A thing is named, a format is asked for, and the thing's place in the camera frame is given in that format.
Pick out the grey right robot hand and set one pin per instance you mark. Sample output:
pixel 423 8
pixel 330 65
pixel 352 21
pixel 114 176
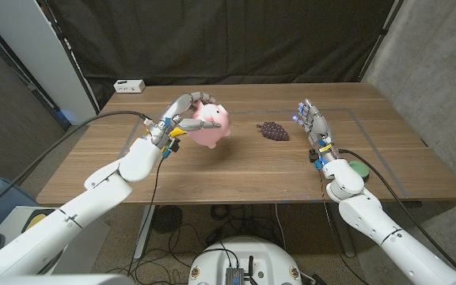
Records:
pixel 317 124

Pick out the grey table leg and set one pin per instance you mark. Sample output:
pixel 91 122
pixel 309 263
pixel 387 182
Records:
pixel 343 237

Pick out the white upright panel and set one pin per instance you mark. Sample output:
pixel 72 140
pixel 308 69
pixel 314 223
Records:
pixel 42 55

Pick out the purple toy grape bunch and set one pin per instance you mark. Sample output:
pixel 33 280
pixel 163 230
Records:
pixel 274 131

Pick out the black power adapter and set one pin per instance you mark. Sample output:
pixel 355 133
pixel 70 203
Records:
pixel 213 236

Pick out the white power strip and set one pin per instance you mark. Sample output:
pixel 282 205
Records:
pixel 129 86

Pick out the grey finned electronics box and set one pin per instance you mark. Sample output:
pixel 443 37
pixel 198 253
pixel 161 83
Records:
pixel 234 276

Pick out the yellow and black pedal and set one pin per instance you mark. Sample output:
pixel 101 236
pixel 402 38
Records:
pixel 34 221

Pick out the white table leg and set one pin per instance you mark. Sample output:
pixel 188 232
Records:
pixel 144 231

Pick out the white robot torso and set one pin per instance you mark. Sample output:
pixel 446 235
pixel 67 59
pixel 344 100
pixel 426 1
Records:
pixel 54 280

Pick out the black backdrop curtain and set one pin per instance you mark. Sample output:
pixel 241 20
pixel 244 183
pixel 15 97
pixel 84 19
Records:
pixel 220 39

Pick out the pink plastic piggy bank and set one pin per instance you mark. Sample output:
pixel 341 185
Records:
pixel 210 136

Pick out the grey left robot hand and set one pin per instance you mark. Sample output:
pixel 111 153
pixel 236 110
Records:
pixel 164 126

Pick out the yellow toy fruit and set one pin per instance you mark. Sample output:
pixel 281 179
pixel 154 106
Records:
pixel 177 132

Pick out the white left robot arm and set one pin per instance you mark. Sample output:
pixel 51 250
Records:
pixel 93 194

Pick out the black backdrop frame pole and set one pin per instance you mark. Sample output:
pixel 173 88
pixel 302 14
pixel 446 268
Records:
pixel 380 39
pixel 71 59

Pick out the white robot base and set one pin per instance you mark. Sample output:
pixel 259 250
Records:
pixel 245 253

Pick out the white low box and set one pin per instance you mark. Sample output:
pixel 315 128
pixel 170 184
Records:
pixel 89 241

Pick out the green push button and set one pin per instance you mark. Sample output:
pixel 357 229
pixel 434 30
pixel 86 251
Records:
pixel 362 169

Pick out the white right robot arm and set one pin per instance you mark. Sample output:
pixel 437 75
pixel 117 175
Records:
pixel 370 217

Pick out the black round floor fan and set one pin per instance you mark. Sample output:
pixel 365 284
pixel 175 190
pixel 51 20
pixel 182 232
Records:
pixel 167 219

